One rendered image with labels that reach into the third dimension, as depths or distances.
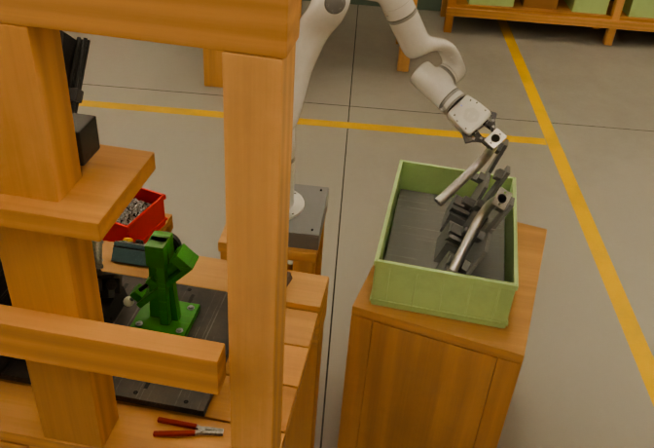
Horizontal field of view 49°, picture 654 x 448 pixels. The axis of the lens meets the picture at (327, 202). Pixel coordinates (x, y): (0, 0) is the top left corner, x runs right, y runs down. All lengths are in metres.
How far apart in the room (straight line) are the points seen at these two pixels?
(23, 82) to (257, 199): 0.40
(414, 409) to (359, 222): 1.71
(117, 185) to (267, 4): 0.49
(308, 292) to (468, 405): 0.64
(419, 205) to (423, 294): 0.50
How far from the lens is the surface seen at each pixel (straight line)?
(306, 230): 2.27
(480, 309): 2.17
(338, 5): 1.96
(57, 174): 1.28
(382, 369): 2.32
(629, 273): 4.01
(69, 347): 1.45
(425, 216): 2.51
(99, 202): 1.29
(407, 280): 2.12
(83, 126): 1.34
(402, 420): 2.46
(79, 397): 1.64
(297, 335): 1.95
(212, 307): 2.00
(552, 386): 3.24
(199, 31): 1.05
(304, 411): 2.40
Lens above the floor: 2.24
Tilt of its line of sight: 34 degrees down
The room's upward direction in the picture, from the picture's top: 4 degrees clockwise
